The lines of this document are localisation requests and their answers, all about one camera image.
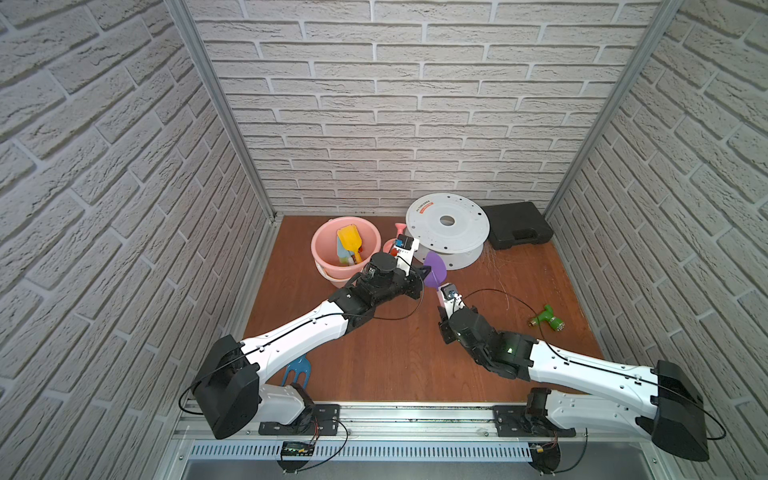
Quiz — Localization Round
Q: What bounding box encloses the purple scoop pink handle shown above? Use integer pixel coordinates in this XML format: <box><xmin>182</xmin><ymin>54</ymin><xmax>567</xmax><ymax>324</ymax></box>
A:
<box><xmin>423</xmin><ymin>251</ymin><xmax>447</xmax><ymax>290</ymax></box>

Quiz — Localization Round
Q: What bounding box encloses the pink watering can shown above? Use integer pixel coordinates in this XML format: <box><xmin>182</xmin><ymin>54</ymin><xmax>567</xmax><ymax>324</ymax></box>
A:
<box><xmin>382</xmin><ymin>223</ymin><xmax>407</xmax><ymax>253</ymax></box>

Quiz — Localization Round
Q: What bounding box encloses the teal trowel light handle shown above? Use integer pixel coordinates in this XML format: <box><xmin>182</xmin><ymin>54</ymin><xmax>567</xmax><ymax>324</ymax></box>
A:
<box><xmin>336</xmin><ymin>241</ymin><xmax>355</xmax><ymax>266</ymax></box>

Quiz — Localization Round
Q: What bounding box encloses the yellow scoop blue tip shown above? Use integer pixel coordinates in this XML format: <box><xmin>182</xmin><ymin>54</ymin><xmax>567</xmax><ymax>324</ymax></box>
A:
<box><xmin>337</xmin><ymin>224</ymin><xmax>362</xmax><ymax>264</ymax></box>

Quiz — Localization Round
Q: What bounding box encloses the pink plastic bucket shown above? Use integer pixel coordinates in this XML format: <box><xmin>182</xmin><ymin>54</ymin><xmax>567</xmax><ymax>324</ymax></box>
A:
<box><xmin>310</xmin><ymin>217</ymin><xmax>382</xmax><ymax>288</ymax></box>

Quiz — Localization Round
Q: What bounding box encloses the blue fork yellow handle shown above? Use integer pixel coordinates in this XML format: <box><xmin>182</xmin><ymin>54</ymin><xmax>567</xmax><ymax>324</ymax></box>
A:
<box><xmin>281</xmin><ymin>355</ymin><xmax>312</xmax><ymax>389</ymax></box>

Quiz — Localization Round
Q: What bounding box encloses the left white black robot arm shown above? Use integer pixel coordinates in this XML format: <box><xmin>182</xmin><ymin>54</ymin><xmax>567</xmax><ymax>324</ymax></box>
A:
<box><xmin>189</xmin><ymin>252</ymin><xmax>432</xmax><ymax>440</ymax></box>

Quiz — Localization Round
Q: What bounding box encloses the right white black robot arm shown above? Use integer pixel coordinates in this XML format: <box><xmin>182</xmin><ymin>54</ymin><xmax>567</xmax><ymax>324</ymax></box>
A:
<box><xmin>439</xmin><ymin>305</ymin><xmax>716</xmax><ymax>462</ymax></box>

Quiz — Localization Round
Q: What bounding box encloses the black plastic tool case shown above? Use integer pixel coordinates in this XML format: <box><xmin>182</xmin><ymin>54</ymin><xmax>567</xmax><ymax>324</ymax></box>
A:
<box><xmin>483</xmin><ymin>202</ymin><xmax>554</xmax><ymax>250</ymax></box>

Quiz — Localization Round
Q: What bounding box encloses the black round connector box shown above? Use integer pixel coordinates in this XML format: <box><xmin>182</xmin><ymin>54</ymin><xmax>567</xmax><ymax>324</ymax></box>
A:
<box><xmin>529</xmin><ymin>445</ymin><xmax>561</xmax><ymax>475</ymax></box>

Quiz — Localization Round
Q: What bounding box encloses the small green circuit board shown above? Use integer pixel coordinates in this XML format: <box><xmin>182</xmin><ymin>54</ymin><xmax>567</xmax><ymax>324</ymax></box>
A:
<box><xmin>280</xmin><ymin>441</ymin><xmax>315</xmax><ymax>459</ymax></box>

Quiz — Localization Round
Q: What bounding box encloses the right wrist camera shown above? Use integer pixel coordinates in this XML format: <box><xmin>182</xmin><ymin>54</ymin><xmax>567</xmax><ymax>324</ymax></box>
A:
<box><xmin>438</xmin><ymin>283</ymin><xmax>465</xmax><ymax>318</ymax></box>

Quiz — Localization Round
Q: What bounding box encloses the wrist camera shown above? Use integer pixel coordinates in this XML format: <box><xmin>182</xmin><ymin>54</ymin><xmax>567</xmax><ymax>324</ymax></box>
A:
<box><xmin>391</xmin><ymin>234</ymin><xmax>420</xmax><ymax>277</ymax></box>
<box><xmin>438</xmin><ymin>283</ymin><xmax>465</xmax><ymax>318</ymax></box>

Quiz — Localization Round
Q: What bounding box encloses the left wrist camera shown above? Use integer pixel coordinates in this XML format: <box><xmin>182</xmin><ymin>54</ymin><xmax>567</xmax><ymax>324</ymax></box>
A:
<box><xmin>391</xmin><ymin>234</ymin><xmax>420</xmax><ymax>277</ymax></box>

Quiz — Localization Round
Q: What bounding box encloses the white cable spool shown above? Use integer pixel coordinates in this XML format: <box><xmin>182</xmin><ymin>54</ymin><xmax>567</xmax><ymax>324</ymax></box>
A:
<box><xmin>405</xmin><ymin>193</ymin><xmax>490</xmax><ymax>270</ymax></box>

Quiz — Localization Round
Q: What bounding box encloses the green hose nozzle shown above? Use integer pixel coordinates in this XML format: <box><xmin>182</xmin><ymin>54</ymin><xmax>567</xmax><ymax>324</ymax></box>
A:
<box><xmin>529</xmin><ymin>304</ymin><xmax>565</xmax><ymax>332</ymax></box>

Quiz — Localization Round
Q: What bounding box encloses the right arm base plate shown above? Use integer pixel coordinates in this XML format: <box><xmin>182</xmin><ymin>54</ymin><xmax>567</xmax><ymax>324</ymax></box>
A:
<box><xmin>491</xmin><ymin>404</ymin><xmax>576</xmax><ymax>438</ymax></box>

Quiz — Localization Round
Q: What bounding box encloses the aluminium front rail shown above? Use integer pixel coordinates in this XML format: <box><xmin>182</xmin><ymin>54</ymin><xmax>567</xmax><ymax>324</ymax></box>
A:
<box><xmin>170</xmin><ymin>400</ymin><xmax>667</xmax><ymax>445</ymax></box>

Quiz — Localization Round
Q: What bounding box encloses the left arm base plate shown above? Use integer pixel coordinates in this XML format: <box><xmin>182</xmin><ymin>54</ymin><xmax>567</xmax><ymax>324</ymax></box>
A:
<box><xmin>258</xmin><ymin>403</ymin><xmax>341</xmax><ymax>437</ymax></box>

